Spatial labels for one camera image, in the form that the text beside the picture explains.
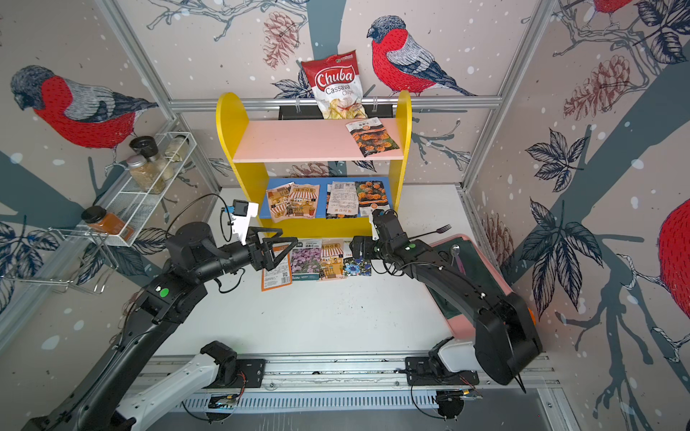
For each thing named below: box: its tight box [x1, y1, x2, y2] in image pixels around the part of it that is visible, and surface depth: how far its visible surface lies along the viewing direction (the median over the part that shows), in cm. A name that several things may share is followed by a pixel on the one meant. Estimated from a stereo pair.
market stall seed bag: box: [319, 238, 345, 280], surface depth 100 cm
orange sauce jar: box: [80, 205, 135, 242], surface depth 62 cm
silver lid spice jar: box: [126, 154, 160, 193], surface depth 74 cm
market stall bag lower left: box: [265, 181, 295, 223], surface depth 102 cm
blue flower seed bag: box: [343, 240, 372, 277], surface depth 97 cm
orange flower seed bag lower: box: [354, 180, 390, 218], surface depth 100 cm
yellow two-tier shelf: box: [216, 90, 413, 238], surface depth 95 cm
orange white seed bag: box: [261, 245, 293, 292], surface depth 94 cm
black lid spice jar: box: [128, 135, 174, 182], surface depth 76 cm
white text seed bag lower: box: [326, 181, 360, 220], surface depth 99 cm
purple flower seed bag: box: [291, 237, 323, 282], surface depth 95 cm
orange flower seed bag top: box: [345, 116, 400, 158], surface depth 80 cm
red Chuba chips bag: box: [300, 50, 369, 120], surface depth 85 cm
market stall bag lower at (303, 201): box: [285, 183, 320, 220], surface depth 99 cm
